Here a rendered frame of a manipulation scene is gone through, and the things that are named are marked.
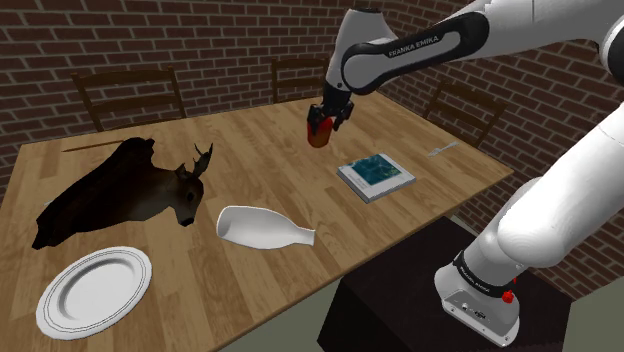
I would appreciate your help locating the thin brown wooden stick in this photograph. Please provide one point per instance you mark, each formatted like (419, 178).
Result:
(92, 145)

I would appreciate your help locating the dark robot stand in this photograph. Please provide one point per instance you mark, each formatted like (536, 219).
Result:
(400, 292)

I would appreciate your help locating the wooden dining table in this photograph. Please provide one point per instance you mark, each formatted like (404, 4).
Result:
(273, 161)

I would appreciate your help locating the white round plate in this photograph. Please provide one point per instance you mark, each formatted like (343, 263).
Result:
(92, 292)

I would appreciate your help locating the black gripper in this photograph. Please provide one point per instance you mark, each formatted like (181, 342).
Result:
(335, 100)

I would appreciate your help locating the dark wooden chair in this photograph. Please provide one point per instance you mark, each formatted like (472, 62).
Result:
(463, 114)
(129, 100)
(297, 78)

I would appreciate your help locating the silver fork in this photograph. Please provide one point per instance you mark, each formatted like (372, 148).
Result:
(441, 148)

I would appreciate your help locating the white bottle vase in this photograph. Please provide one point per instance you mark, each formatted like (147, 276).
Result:
(258, 228)

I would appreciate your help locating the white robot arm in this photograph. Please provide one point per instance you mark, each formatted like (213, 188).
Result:
(560, 209)

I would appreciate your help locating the white book with teal cover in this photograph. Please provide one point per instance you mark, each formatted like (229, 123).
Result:
(376, 176)

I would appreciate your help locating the brown deer head figure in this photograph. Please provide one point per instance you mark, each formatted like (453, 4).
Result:
(122, 195)

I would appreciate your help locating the red orange round fruit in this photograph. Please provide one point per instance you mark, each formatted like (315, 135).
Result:
(320, 137)

